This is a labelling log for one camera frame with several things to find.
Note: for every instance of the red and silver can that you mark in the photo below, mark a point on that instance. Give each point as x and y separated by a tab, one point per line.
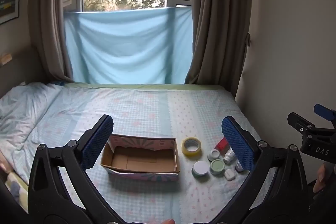
238	167

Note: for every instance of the brown curtain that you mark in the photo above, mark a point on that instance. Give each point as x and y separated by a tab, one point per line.
50	16
215	16

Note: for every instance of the brown right curtain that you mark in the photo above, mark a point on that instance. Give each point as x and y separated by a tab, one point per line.
215	16

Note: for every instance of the dark blue fabric item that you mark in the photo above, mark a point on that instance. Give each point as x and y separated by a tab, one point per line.
58	82

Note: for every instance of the person's left hand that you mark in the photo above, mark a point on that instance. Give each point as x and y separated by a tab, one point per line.
168	221

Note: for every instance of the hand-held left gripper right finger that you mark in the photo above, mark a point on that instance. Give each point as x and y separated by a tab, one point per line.
240	145

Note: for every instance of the green jar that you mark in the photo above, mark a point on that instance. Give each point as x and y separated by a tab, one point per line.
216	166

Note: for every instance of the person's right hand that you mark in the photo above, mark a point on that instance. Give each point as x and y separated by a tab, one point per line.
320	176

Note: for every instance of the cardboard box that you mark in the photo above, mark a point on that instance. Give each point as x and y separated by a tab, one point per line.
139	159

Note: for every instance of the white earbuds case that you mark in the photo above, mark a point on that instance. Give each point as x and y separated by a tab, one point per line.
229	175

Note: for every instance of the teal jar with white lid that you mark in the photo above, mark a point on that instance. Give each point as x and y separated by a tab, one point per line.
200	169

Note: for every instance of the small white bottle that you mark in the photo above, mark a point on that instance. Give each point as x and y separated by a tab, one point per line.
228	157

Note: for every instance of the small white jar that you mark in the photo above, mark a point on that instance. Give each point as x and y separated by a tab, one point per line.
214	154

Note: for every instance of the colourful patterned cloth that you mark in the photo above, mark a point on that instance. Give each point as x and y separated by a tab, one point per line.
15	187

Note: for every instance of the beige wall fixture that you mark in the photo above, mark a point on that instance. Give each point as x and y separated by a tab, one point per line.
5	58

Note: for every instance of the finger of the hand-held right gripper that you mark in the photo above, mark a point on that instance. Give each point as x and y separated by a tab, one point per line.
300	123
324	111

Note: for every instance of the small red carton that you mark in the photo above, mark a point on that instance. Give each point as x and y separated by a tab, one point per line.
221	145

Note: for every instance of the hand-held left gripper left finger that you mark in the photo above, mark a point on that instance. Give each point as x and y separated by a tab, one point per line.
95	144

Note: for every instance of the light blue hanging cloth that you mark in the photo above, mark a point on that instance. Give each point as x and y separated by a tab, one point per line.
126	48

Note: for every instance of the brown left curtain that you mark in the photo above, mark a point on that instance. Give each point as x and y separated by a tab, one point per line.
50	16

